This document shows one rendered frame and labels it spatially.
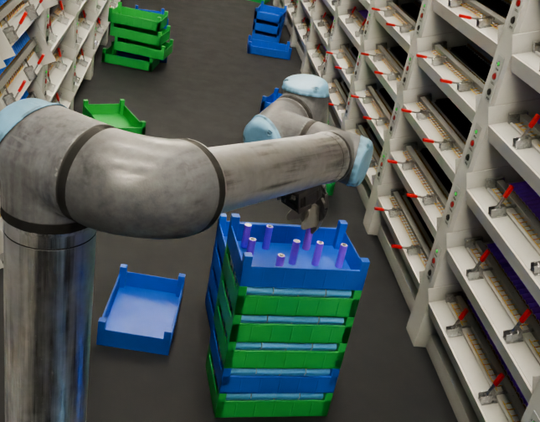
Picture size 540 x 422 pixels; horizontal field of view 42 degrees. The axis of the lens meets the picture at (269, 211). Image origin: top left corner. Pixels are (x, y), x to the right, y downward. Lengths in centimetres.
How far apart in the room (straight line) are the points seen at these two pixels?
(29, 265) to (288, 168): 37
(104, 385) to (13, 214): 111
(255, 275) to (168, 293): 69
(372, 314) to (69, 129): 171
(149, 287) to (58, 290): 138
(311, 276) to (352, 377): 52
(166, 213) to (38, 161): 15
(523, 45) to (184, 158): 129
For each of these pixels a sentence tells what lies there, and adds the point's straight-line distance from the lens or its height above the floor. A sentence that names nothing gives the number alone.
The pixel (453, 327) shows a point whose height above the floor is 20.
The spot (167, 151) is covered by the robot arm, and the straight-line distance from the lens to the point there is 79.
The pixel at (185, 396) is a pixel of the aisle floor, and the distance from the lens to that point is 192.
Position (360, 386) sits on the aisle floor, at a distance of 208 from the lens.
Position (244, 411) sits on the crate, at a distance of 187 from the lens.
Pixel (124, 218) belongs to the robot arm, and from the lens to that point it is 78.
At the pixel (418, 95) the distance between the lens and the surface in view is 264.
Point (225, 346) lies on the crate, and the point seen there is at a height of 21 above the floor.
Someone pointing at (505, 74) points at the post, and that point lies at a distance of 195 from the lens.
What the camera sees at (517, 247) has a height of 56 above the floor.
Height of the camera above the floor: 129
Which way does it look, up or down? 27 degrees down
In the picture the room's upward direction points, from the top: 11 degrees clockwise
